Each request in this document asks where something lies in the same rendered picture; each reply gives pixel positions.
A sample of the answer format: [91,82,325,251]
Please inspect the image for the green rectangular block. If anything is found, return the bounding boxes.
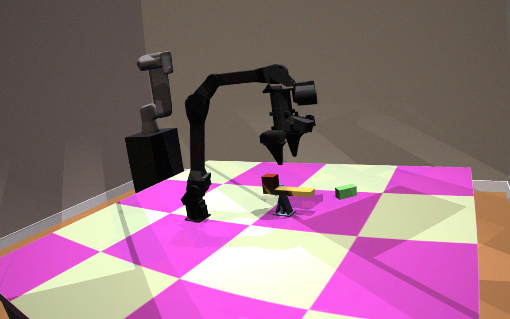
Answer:
[335,184,357,200]

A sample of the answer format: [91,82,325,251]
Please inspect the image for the yellow bar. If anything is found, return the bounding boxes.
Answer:
[261,174,315,198]

